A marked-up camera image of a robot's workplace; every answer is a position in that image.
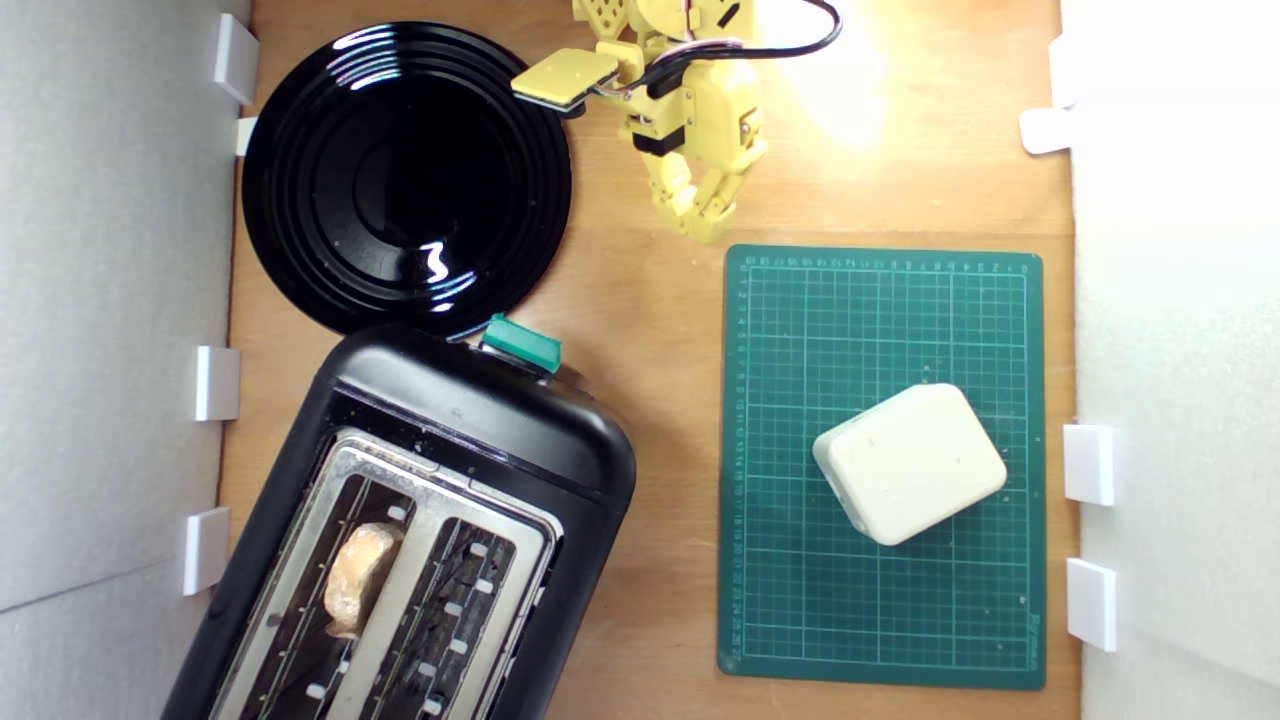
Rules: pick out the white rounded block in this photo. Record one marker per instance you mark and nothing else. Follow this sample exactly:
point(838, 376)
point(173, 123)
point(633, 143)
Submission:
point(910, 465)

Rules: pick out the yellow wrist camera box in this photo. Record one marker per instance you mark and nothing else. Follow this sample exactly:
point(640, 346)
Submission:
point(565, 75)

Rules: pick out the black two-slot toaster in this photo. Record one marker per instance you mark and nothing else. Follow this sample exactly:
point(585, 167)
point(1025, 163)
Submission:
point(500, 430)

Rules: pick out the brown bread slice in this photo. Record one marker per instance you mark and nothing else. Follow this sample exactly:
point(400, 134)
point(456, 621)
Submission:
point(358, 580)

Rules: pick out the green cutting mat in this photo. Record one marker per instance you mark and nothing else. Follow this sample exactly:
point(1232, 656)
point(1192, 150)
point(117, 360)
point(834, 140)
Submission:
point(800, 600)

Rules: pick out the green toaster lever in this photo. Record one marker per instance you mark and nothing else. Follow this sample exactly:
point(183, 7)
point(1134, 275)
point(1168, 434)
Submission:
point(520, 343)

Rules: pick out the black round plate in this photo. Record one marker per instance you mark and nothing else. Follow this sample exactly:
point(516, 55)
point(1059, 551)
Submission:
point(400, 180)

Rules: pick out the white wall clip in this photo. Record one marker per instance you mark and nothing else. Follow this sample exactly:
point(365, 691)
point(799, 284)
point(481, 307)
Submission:
point(1045, 130)
point(246, 135)
point(236, 58)
point(206, 550)
point(1088, 463)
point(217, 383)
point(1092, 603)

